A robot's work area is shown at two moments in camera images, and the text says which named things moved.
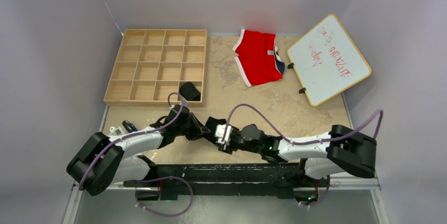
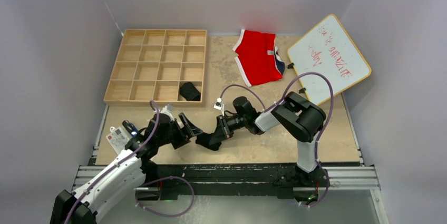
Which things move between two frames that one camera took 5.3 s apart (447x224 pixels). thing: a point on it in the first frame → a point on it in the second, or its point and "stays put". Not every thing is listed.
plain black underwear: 211,124 → 203,139
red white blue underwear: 258,57 stays put
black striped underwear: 189,91 stays put
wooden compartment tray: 151,65 stays put
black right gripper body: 237,143 → 236,122
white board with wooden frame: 328,62 stays put
